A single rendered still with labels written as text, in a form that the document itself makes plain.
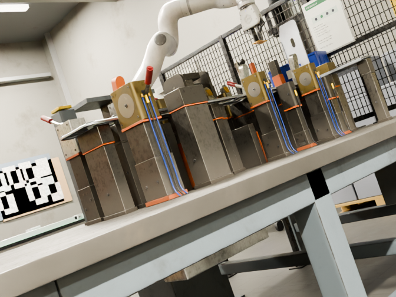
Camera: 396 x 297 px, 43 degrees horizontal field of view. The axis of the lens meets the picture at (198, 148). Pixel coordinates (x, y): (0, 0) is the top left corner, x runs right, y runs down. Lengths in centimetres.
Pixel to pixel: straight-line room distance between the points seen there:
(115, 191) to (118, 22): 634
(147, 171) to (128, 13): 623
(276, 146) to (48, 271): 134
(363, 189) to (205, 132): 268
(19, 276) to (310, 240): 79
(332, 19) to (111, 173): 173
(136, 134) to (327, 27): 167
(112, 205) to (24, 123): 752
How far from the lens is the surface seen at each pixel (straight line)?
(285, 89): 219
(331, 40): 293
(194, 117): 167
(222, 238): 106
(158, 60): 250
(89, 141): 164
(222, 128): 199
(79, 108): 208
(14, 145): 892
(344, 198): 434
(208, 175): 164
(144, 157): 151
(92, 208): 177
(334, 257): 133
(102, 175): 163
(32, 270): 79
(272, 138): 200
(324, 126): 228
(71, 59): 902
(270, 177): 113
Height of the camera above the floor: 74
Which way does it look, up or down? 3 degrees up
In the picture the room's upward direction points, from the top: 19 degrees counter-clockwise
